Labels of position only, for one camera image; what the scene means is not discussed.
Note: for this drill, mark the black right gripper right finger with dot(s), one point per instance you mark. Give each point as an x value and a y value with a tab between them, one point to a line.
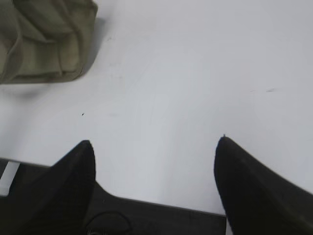
256	200

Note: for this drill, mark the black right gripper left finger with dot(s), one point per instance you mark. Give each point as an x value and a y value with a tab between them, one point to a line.
55	202

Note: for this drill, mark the olive yellow canvas bag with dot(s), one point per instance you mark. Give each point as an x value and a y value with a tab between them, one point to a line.
45	41

